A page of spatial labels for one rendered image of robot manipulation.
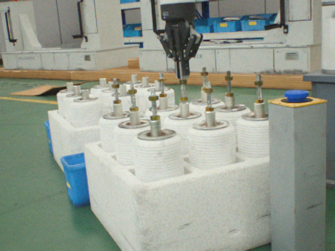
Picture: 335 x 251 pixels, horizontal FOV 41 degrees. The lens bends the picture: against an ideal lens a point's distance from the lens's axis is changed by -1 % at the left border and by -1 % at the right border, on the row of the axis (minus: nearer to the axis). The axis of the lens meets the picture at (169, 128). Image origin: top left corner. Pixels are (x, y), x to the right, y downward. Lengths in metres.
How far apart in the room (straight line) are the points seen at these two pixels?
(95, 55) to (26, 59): 1.09
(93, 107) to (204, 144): 0.54
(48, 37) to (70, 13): 0.66
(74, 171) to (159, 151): 0.42
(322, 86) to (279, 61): 1.76
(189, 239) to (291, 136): 0.27
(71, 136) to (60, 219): 0.26
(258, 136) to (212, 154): 0.11
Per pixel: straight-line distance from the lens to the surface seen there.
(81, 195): 1.22
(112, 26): 4.23
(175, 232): 0.85
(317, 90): 1.23
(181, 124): 0.97
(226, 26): 6.31
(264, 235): 0.96
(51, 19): 8.23
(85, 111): 1.34
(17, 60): 5.13
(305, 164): 0.80
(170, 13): 0.96
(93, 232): 1.09
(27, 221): 1.21
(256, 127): 0.93
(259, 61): 3.04
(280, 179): 0.82
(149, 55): 3.61
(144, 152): 0.83
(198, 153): 0.89
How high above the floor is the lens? 0.46
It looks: 13 degrees down
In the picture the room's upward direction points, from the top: 4 degrees counter-clockwise
